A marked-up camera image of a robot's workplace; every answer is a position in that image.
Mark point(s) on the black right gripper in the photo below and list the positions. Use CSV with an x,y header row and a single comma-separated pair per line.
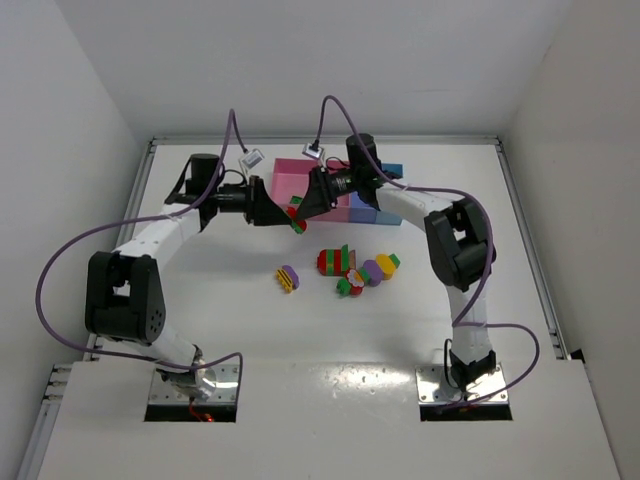
x,y
322,188

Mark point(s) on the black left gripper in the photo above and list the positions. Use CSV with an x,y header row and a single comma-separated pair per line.
x,y
253,200

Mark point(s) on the red green striped lego stack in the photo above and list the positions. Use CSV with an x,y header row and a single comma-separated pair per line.
x,y
299,226

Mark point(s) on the red green lego block cluster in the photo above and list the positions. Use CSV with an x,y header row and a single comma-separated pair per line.
x,y
336,262

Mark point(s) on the purple yellow lego stack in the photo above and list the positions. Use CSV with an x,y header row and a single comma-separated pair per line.
x,y
288,278

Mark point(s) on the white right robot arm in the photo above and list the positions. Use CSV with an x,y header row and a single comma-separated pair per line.
x,y
459,238

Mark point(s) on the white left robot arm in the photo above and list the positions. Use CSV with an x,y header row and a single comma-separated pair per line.
x,y
124,295

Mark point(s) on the pink and blue sorting tray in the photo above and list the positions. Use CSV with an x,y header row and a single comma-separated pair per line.
x,y
290,178

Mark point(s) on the white flower lego piece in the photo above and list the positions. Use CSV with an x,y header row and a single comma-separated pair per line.
x,y
354,278

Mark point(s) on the green lego brick bottom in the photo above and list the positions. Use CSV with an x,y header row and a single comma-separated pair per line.
x,y
343,287

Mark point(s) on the green square lego brick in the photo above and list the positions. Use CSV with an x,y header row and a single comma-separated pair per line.
x,y
395,260

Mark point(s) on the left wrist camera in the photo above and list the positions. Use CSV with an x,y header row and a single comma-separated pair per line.
x,y
251,159

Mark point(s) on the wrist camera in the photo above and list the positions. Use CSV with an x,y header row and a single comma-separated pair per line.
x,y
313,151
251,159

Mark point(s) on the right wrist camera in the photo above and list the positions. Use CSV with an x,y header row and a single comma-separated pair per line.
x,y
313,151

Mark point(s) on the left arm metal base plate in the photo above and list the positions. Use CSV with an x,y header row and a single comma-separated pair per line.
x,y
217,385

